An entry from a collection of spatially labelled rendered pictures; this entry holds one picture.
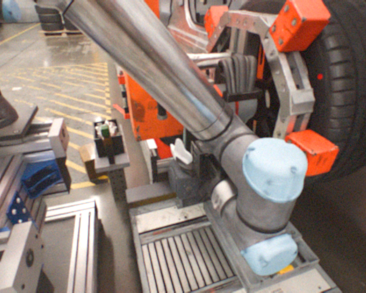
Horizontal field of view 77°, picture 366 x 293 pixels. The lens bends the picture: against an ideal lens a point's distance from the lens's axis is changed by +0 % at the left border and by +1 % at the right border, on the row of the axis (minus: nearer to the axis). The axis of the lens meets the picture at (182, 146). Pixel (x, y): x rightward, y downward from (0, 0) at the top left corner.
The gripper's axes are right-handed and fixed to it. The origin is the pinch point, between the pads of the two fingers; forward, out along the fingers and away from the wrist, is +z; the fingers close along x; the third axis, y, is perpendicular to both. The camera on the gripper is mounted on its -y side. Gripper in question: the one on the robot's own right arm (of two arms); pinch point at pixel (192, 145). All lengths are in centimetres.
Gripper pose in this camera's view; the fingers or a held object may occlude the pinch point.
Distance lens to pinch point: 61.4
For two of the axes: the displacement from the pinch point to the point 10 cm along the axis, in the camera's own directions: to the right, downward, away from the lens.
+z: -3.1, -5.3, 7.9
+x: -9.5, 1.8, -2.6
